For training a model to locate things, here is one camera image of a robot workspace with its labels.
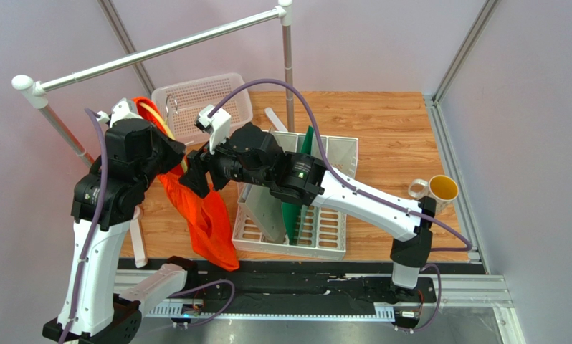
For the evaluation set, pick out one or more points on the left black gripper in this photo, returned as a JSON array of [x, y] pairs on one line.
[[174, 149]]

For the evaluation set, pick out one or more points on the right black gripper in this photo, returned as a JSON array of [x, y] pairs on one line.
[[208, 164]]

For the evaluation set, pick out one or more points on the yellow clothes hanger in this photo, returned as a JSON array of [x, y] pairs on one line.
[[165, 127]]

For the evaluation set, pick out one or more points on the orange shorts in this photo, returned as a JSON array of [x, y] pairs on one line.
[[207, 219]]

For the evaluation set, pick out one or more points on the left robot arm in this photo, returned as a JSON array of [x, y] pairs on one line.
[[93, 312]]

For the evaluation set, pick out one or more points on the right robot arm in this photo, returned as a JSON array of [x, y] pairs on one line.
[[305, 180]]

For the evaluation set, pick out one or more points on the white perforated plastic basket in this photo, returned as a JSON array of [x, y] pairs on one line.
[[180, 103]]

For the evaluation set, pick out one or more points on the grey folder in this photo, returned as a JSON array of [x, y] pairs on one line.
[[265, 211]]

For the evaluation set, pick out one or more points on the white metal clothes rack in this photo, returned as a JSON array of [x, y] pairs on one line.
[[35, 92]]

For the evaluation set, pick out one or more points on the white plastic file organizer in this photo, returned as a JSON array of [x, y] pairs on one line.
[[322, 232]]

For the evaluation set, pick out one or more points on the white patterned mug yellow inside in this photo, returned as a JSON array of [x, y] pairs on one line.
[[443, 189]]

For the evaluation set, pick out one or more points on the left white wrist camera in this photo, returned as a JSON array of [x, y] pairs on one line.
[[122, 110]]

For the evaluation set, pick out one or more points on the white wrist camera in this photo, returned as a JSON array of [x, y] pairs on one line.
[[218, 126], [122, 110]]

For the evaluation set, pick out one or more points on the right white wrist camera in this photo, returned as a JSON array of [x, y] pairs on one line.
[[218, 126]]

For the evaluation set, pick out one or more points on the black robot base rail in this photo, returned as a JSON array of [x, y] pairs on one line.
[[306, 290]]

